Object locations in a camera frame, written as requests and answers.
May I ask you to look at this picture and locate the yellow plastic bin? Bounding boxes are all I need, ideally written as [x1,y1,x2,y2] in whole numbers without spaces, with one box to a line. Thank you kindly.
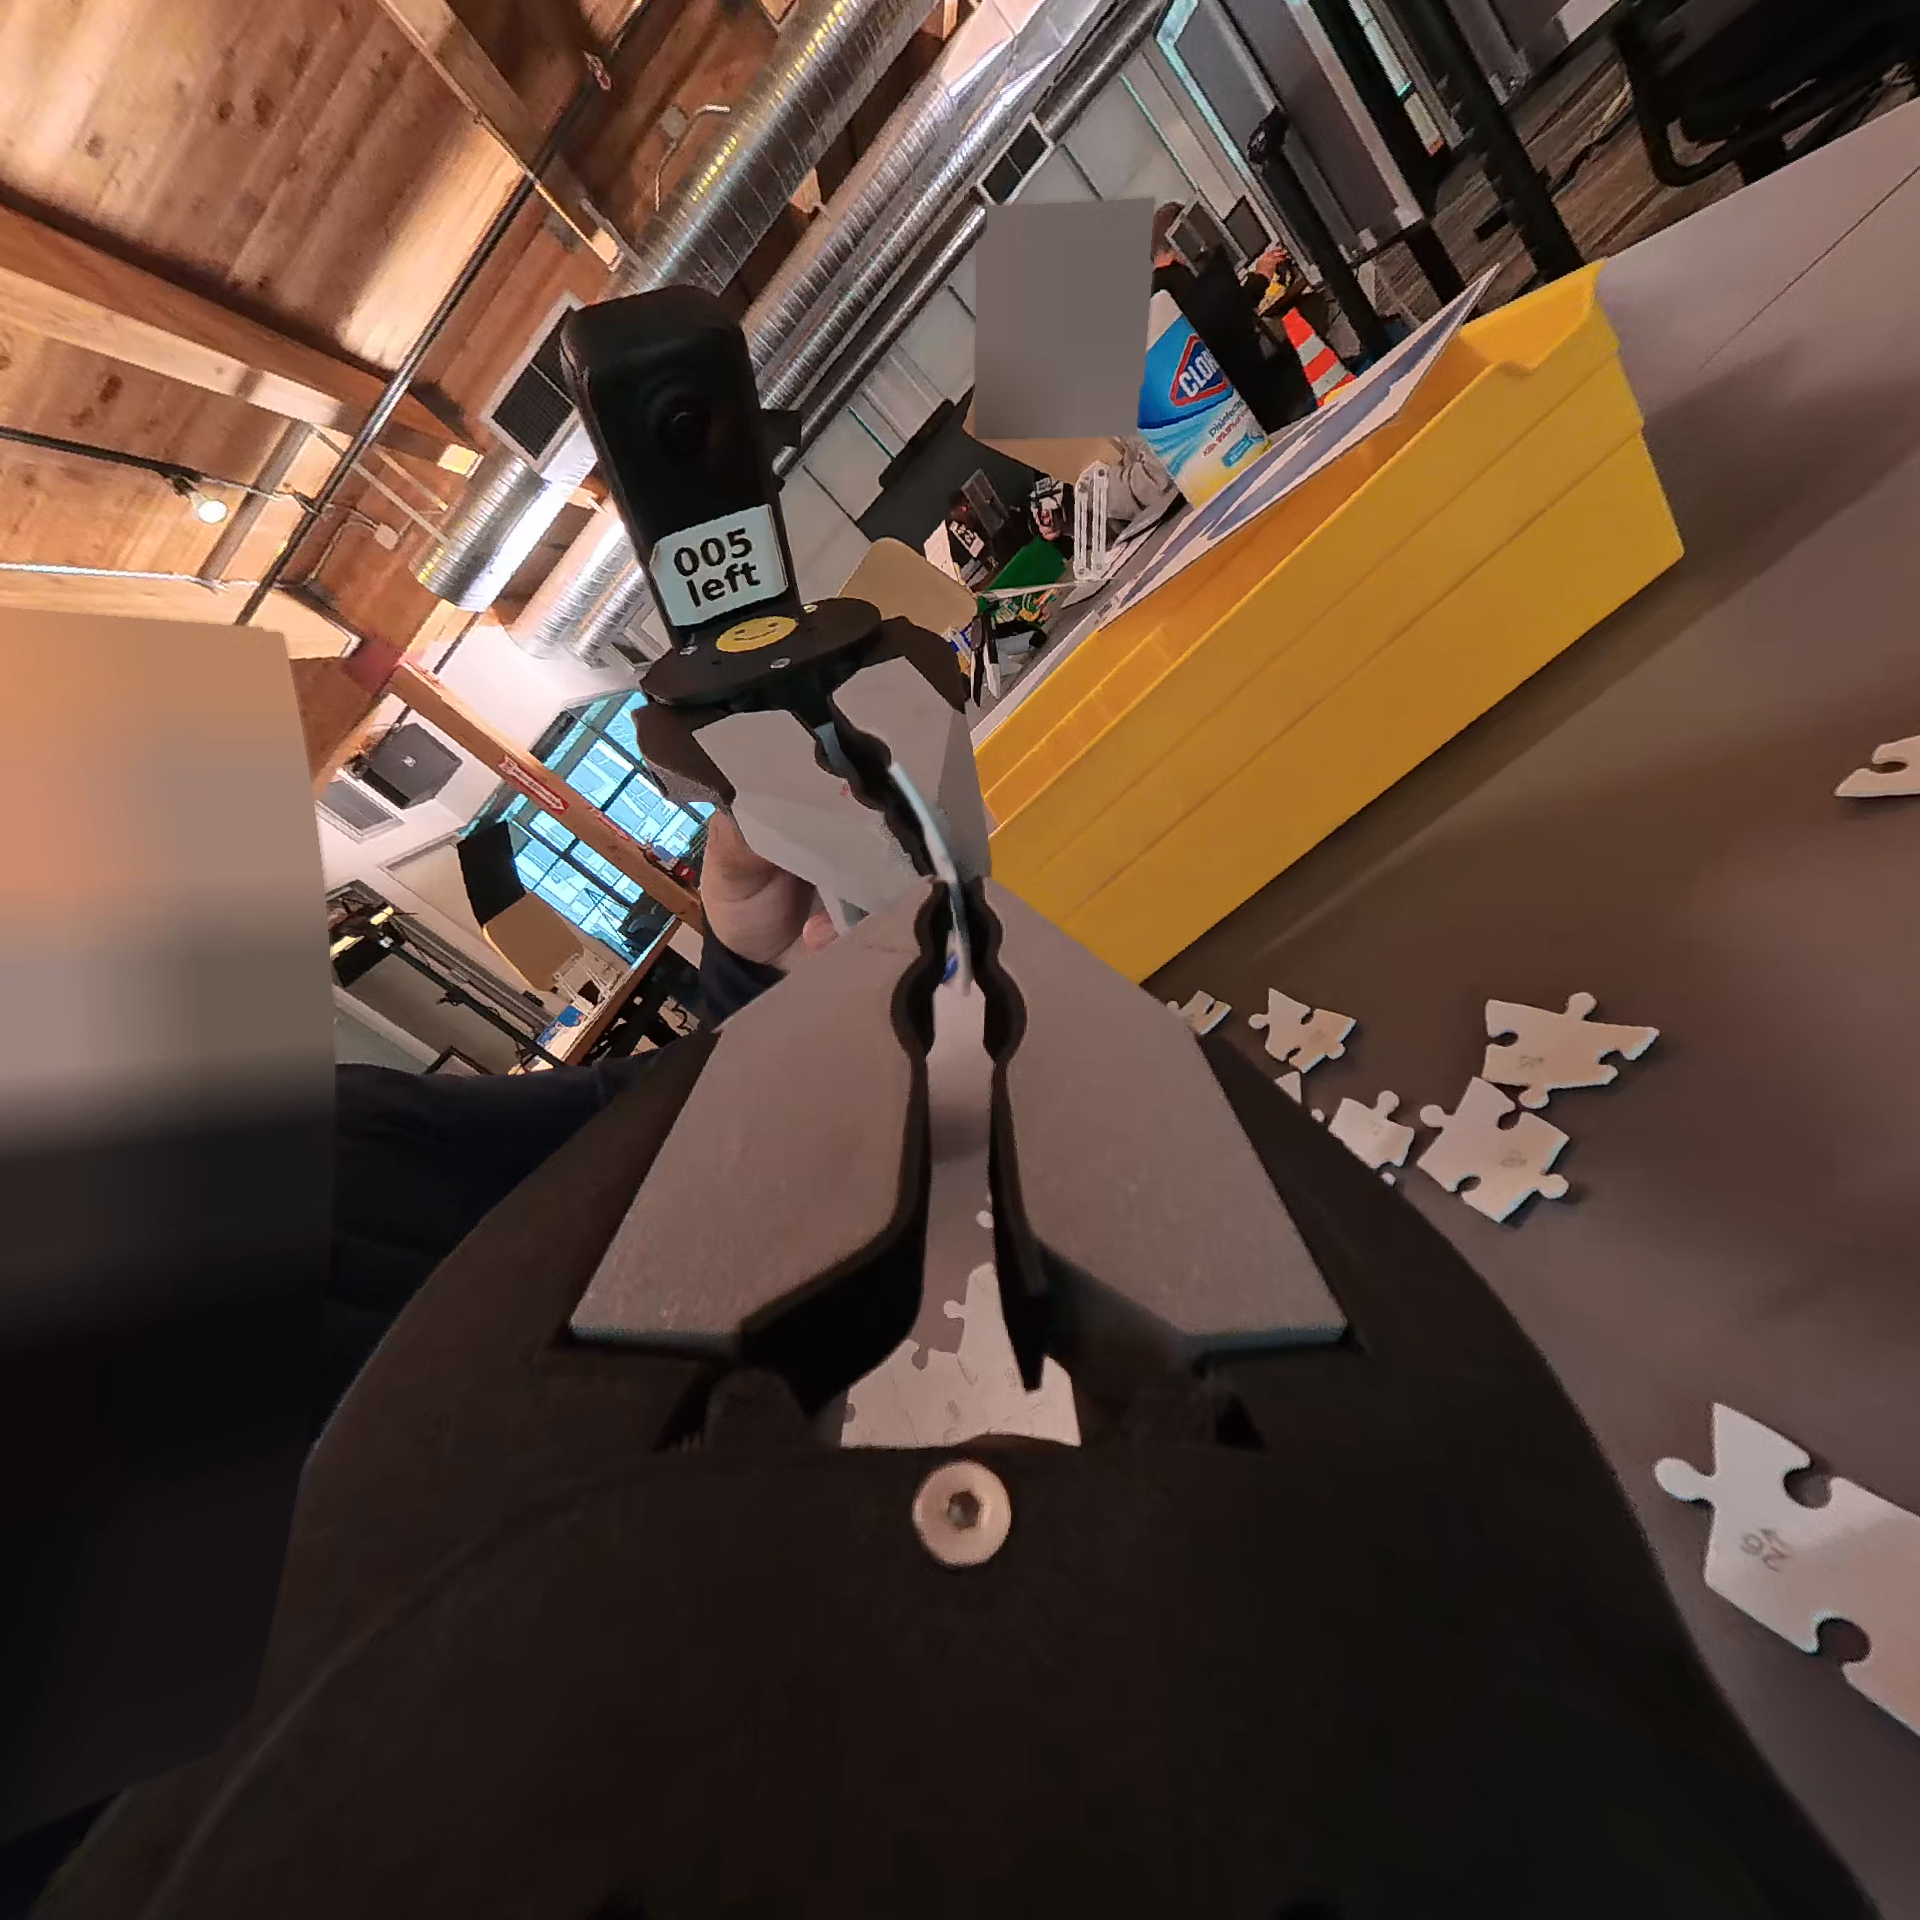
[966,264,1681,986]

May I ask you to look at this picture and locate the person's left hand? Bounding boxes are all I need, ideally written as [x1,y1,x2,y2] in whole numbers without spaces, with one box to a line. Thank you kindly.
[697,810,841,974]

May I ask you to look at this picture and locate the black-framed window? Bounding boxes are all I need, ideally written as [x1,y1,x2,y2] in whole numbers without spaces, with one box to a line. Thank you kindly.
[509,710,706,933]

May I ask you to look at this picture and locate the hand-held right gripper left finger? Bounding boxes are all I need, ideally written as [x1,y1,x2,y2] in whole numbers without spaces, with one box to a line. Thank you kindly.
[566,882,962,1420]

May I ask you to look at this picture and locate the silver ventilation duct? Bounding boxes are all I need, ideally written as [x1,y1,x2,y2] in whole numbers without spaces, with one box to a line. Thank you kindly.
[569,0,1202,662]
[410,0,976,609]

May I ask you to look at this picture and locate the white folding stand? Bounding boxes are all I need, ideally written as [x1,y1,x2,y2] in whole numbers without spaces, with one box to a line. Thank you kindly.
[1048,458,1143,601]

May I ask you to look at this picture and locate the blue-edged puzzle piece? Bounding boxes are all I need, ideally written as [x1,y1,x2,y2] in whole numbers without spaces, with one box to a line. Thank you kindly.
[884,756,976,992]

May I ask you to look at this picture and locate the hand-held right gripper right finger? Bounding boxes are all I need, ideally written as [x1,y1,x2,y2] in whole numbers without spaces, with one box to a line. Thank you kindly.
[959,877,1345,1389]

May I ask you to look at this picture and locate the black office chairs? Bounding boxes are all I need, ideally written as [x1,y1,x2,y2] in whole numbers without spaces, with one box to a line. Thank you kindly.
[1626,0,1920,189]

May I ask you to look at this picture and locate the orange traffic cone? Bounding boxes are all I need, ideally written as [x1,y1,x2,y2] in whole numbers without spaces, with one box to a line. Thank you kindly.
[1281,307,1359,408]

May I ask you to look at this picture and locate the partly built puzzle ball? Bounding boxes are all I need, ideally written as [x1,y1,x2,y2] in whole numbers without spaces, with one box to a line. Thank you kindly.
[839,1200,1085,1450]

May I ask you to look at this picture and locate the white wipes canister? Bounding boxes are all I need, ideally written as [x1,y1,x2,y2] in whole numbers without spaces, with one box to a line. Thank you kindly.
[1135,293,1278,506]

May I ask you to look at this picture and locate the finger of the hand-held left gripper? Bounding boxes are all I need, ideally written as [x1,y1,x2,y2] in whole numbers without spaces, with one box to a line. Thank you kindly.
[693,705,924,929]
[839,657,993,902]

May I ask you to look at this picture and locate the loose group of puzzle pieces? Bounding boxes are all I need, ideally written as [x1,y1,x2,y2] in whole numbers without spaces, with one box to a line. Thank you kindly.
[1170,982,1662,1226]

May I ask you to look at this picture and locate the person's left forearm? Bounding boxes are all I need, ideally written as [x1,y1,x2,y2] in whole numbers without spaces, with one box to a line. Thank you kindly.
[329,938,788,1321]

